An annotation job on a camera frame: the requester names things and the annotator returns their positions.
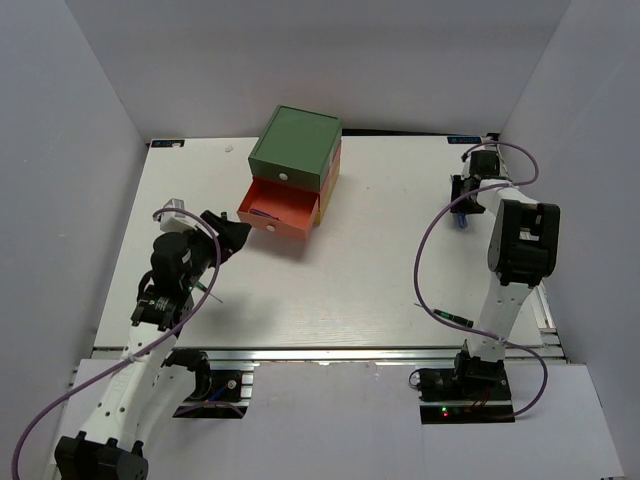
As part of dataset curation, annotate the slim green screwdriver right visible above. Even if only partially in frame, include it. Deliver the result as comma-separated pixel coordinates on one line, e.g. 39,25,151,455
415,303,474,330

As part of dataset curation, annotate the yellow bottom drawer box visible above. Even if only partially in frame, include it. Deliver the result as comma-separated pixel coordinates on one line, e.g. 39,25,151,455
314,171,339,225

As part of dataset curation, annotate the aluminium right side rail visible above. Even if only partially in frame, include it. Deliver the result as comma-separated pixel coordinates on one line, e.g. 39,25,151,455
529,284,566,361

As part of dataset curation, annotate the left black logo sticker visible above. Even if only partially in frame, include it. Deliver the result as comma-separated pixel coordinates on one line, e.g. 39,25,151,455
150,139,185,148

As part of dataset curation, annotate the right black logo sticker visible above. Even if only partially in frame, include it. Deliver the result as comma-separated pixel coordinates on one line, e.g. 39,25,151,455
446,135,483,145

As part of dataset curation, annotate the aluminium front rail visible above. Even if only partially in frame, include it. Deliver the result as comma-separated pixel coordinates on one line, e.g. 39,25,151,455
92,344,469,364

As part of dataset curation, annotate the black logo sticker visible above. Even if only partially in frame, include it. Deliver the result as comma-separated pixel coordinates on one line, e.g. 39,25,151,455
150,139,185,148
446,135,483,145

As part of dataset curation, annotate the green top drawer box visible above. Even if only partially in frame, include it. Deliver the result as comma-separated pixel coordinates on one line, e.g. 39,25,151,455
248,105,342,193

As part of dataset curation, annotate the slim green screwdriver left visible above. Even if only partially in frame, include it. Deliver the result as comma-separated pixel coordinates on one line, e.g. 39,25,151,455
195,282,223,304

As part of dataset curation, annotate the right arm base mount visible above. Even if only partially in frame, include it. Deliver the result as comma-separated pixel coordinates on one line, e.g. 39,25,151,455
408,351,515,425

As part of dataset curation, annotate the orange drawer box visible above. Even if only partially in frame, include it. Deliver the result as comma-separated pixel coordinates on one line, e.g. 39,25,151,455
237,142,342,241

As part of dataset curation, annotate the aluminium rail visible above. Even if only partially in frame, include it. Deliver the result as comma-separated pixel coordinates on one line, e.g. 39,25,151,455
92,344,469,364
529,284,566,361

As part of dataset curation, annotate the blue red screwdriver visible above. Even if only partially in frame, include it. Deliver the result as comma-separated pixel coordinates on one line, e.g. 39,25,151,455
249,208,281,221
456,213,468,229

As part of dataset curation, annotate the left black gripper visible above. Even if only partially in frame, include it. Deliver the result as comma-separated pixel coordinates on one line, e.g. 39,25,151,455
180,210,250,291

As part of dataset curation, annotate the slim green screwdriver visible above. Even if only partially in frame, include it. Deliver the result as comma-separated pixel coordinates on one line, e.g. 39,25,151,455
415,303,474,330
195,282,223,304

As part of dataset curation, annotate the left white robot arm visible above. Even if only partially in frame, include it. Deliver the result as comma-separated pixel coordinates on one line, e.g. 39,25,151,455
54,205,251,479

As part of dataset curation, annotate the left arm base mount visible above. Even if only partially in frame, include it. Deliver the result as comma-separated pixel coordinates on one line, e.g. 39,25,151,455
163,349,247,419

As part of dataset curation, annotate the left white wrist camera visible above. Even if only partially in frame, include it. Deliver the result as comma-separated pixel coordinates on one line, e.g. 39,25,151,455
153,198,193,233

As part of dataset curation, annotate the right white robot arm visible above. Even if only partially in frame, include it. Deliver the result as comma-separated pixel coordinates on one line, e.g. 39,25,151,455
450,148,561,399

